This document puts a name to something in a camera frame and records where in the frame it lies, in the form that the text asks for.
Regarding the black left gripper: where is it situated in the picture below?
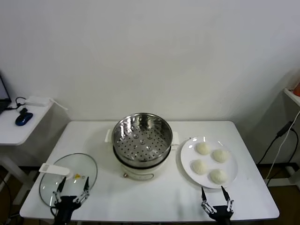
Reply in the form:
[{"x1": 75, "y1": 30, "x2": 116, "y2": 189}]
[{"x1": 52, "y1": 176, "x2": 91, "y2": 225}]

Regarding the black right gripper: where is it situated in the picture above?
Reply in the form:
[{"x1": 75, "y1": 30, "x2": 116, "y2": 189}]
[{"x1": 201, "y1": 186, "x2": 234, "y2": 225}]

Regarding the white steamed baozi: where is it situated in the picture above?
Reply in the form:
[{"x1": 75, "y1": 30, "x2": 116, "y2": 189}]
[
  {"x1": 195, "y1": 142, "x2": 212, "y2": 156},
  {"x1": 211, "y1": 149, "x2": 231, "y2": 164},
  {"x1": 209, "y1": 169, "x2": 229, "y2": 185},
  {"x1": 191, "y1": 159, "x2": 209, "y2": 175}
]

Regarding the perforated stainless steel steamer basket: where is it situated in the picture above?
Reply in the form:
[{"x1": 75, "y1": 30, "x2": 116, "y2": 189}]
[{"x1": 111, "y1": 112, "x2": 173, "y2": 170}]

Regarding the white round plate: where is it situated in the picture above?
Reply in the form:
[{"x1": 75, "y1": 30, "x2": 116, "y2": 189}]
[{"x1": 180, "y1": 136, "x2": 239, "y2": 189}]

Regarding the white electric cooker pot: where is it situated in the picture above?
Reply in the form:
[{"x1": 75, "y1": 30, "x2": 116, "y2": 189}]
[{"x1": 105, "y1": 128, "x2": 180, "y2": 181}]

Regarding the white side table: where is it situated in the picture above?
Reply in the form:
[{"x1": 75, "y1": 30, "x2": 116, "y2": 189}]
[{"x1": 0, "y1": 97, "x2": 71, "y2": 204}]

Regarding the blue computer mouse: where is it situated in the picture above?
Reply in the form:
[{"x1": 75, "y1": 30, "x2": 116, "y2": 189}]
[{"x1": 15, "y1": 112, "x2": 33, "y2": 127}]

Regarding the white power adapter box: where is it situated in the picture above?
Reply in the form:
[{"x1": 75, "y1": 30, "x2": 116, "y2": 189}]
[{"x1": 24, "y1": 95, "x2": 50, "y2": 106}]

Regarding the black laptop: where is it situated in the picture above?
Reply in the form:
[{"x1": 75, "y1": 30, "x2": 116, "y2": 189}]
[{"x1": 0, "y1": 70, "x2": 12, "y2": 113}]

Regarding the white shelf board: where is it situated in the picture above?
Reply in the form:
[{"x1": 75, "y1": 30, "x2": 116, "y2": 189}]
[{"x1": 283, "y1": 88, "x2": 300, "y2": 106}]

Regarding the glass lid with white handle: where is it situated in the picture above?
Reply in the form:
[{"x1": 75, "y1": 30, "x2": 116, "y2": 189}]
[{"x1": 38, "y1": 152, "x2": 98, "y2": 207}]

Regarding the black floor cable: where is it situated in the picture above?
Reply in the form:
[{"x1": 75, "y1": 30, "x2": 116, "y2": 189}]
[{"x1": 0, "y1": 174, "x2": 13, "y2": 218}]

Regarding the white hanging cable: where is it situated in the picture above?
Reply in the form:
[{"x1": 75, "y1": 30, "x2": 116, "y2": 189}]
[{"x1": 269, "y1": 123, "x2": 296, "y2": 175}]

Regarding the white shelf frame foot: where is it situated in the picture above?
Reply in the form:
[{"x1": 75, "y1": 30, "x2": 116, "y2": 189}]
[{"x1": 285, "y1": 164, "x2": 300, "y2": 184}]

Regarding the white thin cord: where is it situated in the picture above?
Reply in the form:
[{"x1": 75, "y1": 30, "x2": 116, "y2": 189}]
[{"x1": 48, "y1": 97, "x2": 69, "y2": 111}]

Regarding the black hanging cable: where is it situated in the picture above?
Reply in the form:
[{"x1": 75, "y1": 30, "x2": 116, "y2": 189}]
[{"x1": 266, "y1": 128, "x2": 299, "y2": 185}]

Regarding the black looped cable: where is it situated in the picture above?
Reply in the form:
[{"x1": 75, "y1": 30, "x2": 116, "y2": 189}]
[{"x1": 8, "y1": 96, "x2": 28, "y2": 111}]

